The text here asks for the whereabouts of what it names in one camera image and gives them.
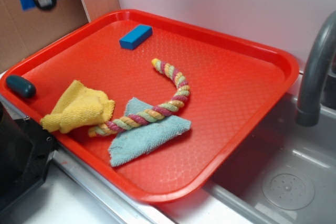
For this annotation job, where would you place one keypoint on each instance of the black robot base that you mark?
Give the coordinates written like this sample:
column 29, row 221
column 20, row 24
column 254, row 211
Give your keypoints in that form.
column 26, row 152

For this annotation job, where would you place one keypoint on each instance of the brown cardboard panel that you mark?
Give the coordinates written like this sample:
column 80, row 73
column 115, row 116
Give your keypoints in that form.
column 26, row 32

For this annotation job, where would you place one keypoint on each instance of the dark green oval object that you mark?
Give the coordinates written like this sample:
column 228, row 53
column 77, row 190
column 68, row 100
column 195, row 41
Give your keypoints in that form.
column 20, row 86

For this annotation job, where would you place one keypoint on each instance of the blue rectangular block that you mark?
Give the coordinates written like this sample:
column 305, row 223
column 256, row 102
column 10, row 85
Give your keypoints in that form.
column 136, row 37

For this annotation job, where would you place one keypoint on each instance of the yellow cloth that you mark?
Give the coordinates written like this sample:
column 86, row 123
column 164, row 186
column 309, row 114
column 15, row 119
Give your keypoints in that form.
column 78, row 106

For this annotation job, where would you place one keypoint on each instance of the red plastic tray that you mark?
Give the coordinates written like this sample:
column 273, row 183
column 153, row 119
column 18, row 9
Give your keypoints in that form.
column 234, row 84

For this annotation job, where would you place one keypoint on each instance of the light blue cloth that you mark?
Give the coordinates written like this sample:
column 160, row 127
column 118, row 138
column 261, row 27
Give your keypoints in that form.
column 132, row 144

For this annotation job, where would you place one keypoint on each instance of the grey faucet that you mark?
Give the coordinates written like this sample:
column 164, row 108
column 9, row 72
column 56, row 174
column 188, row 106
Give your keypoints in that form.
column 318, row 82

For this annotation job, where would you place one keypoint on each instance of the grey sink basin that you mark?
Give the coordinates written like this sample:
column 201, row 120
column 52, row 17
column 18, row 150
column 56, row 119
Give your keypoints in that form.
column 282, row 172

